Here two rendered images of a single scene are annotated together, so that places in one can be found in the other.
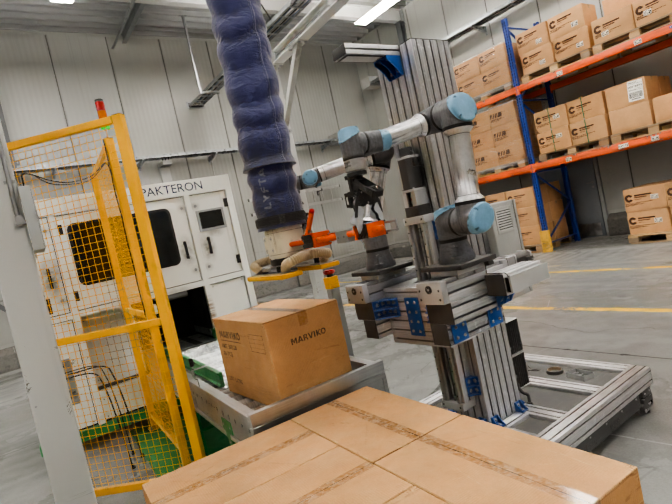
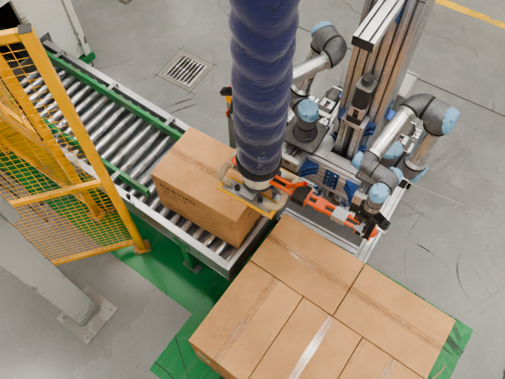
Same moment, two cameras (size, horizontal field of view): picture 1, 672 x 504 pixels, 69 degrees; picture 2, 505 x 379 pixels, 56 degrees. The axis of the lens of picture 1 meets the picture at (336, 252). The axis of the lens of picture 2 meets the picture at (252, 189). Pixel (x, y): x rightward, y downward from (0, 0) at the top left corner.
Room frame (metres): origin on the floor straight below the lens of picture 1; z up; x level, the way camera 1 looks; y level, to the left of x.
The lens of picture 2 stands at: (1.03, 0.73, 3.32)
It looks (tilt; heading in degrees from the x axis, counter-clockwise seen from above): 61 degrees down; 337
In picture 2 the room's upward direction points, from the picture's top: straight up
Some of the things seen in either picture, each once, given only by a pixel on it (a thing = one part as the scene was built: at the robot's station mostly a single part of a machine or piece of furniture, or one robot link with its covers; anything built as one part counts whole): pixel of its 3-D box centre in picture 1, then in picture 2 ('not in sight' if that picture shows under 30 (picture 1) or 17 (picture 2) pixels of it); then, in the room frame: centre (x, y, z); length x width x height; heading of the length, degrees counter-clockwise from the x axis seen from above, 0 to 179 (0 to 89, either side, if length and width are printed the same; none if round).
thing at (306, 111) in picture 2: (374, 234); (306, 113); (2.43, -0.20, 1.20); 0.13 x 0.12 x 0.14; 2
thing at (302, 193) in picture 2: (316, 239); (300, 194); (1.97, 0.07, 1.25); 0.10 x 0.08 x 0.06; 125
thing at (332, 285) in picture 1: (348, 357); (234, 138); (2.90, 0.07, 0.50); 0.07 x 0.07 x 1.00; 31
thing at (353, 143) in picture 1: (351, 143); (377, 195); (1.69, -0.13, 1.55); 0.09 x 0.08 x 0.11; 116
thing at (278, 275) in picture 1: (272, 272); (248, 195); (2.12, 0.29, 1.15); 0.34 x 0.10 x 0.05; 35
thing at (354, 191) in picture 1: (358, 189); (367, 212); (1.70, -0.12, 1.39); 0.09 x 0.08 x 0.12; 33
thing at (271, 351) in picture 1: (280, 347); (214, 188); (2.44, 0.38, 0.75); 0.60 x 0.40 x 0.40; 35
